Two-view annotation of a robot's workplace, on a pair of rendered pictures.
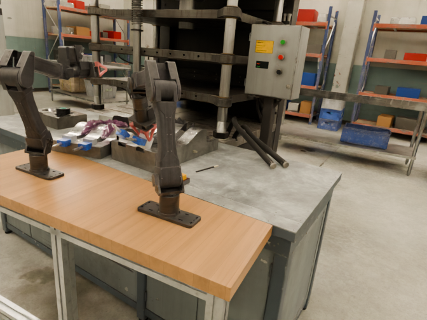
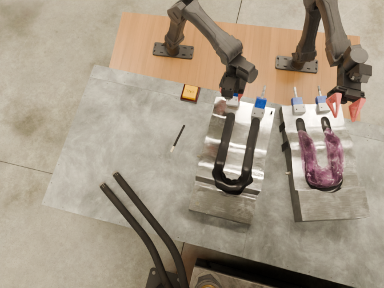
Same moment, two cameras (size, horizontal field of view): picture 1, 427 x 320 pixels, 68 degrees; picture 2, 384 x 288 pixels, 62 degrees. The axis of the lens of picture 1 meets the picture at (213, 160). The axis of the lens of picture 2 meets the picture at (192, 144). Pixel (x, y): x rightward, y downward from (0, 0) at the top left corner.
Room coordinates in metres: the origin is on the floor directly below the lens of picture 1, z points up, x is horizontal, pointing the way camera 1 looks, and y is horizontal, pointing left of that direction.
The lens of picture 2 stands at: (1.79, 0.00, 2.18)
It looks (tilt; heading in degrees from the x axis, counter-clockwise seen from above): 73 degrees down; 169
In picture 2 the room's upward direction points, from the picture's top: 6 degrees counter-clockwise
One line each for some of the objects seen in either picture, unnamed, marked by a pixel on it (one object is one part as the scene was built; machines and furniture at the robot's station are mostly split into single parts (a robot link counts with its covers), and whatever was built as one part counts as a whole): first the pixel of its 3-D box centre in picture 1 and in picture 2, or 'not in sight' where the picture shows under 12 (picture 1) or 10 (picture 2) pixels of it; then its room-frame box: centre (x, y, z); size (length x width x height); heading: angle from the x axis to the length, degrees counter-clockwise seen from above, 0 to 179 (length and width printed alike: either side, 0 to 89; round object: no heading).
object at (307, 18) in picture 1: (279, 64); not in sight; (7.62, -1.32, 1.17); 2.06 x 0.65 x 2.34; 60
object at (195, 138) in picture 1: (169, 140); (232, 158); (1.50, 0.22, 0.87); 0.50 x 0.26 x 0.14; 149
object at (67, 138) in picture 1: (62, 143); (320, 99); (1.36, 0.68, 0.86); 0.13 x 0.05 x 0.05; 167
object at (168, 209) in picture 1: (169, 203); (172, 46); (0.89, 0.13, 0.84); 0.20 x 0.07 x 0.08; 65
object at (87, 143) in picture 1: (83, 146); (296, 100); (1.34, 0.58, 0.86); 0.13 x 0.05 x 0.05; 167
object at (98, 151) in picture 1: (106, 131); (320, 159); (1.61, 0.57, 0.86); 0.50 x 0.26 x 0.11; 167
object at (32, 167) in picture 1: (39, 162); (298, 60); (1.14, 0.67, 0.84); 0.20 x 0.07 x 0.08; 65
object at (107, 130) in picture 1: (107, 124); (322, 155); (1.61, 0.57, 0.90); 0.26 x 0.18 x 0.08; 167
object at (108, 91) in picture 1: (100, 88); not in sight; (6.62, 2.44, 0.42); 0.60 x 0.42 x 0.33; 54
